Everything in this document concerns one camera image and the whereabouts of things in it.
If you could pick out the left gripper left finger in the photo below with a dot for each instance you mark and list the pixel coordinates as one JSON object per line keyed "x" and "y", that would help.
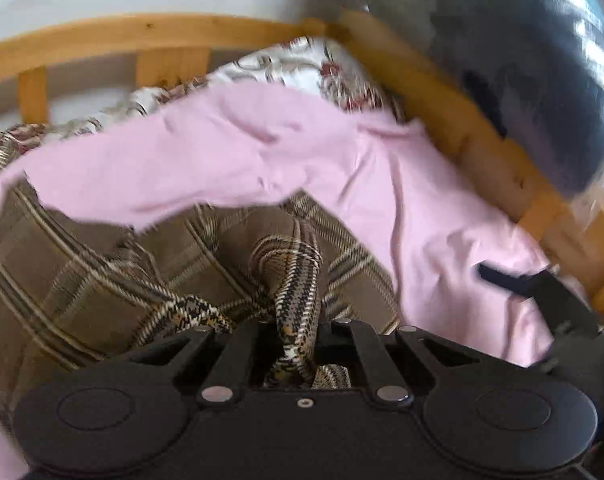
{"x": 121, "y": 413}

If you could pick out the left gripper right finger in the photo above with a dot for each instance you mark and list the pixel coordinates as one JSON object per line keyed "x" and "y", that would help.
{"x": 488, "y": 414}

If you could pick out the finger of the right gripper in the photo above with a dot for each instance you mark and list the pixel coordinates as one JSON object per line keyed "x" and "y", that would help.
{"x": 516, "y": 284}

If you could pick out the brown plaid coat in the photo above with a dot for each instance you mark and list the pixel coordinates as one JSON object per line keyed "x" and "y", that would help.
{"x": 74, "y": 293}

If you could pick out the pink bed sheet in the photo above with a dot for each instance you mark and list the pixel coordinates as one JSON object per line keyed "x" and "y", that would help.
{"x": 252, "y": 144}

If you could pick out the clear plastic storage bag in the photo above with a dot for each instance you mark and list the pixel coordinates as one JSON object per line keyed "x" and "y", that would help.
{"x": 536, "y": 70}

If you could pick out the floral patterned bedding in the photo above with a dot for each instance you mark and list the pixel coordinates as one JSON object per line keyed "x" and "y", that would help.
{"x": 315, "y": 65}

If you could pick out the wooden bed frame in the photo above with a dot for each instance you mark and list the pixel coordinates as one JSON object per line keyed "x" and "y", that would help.
{"x": 174, "y": 47}

